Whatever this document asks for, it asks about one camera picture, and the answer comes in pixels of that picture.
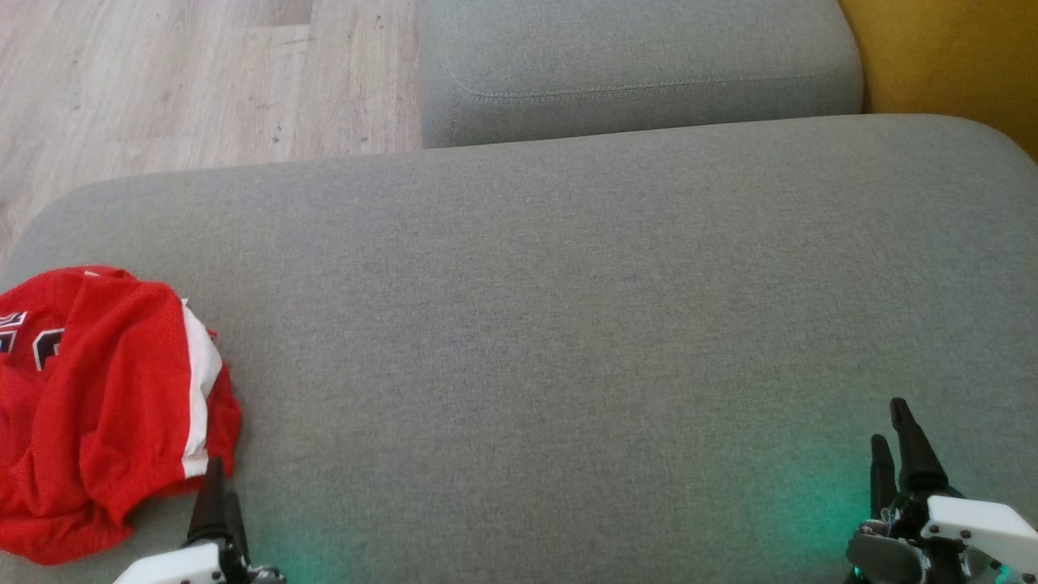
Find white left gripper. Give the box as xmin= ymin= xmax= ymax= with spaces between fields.
xmin=114 ymin=457 xmax=287 ymax=584

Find medium grey sofa seat cushion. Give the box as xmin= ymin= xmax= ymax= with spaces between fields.
xmin=417 ymin=0 xmax=865 ymax=149

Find large grey sofa seat cushion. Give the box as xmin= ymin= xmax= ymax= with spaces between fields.
xmin=0 ymin=114 xmax=1038 ymax=584

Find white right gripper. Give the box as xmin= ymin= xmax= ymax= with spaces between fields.
xmin=870 ymin=397 xmax=1038 ymax=584

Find red shorts with white band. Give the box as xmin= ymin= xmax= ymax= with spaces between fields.
xmin=45 ymin=265 xmax=242 ymax=528

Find large yellow sofa backrest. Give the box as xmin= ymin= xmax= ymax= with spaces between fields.
xmin=838 ymin=0 xmax=1038 ymax=161

